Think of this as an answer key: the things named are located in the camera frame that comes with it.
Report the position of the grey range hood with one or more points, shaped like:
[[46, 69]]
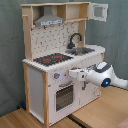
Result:
[[48, 18]]

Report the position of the white cabinet door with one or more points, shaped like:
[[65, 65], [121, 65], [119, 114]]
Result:
[[89, 92]]

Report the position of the black toy stovetop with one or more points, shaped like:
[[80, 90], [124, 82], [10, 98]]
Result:
[[52, 59]]

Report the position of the grey toy sink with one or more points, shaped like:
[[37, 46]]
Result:
[[79, 51]]

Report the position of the wooden toy kitchen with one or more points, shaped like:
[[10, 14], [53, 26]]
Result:
[[46, 40]]

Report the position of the black toy faucet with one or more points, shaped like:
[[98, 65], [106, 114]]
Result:
[[74, 39]]

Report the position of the white toy microwave door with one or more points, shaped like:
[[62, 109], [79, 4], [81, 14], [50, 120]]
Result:
[[98, 11]]

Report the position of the stove knob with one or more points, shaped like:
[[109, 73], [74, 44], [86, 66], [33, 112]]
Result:
[[57, 75]]

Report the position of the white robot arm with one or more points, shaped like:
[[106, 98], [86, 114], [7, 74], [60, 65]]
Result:
[[101, 75]]

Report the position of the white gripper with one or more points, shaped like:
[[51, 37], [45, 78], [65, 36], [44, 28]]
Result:
[[79, 74]]

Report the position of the toy oven door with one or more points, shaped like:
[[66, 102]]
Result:
[[63, 97]]

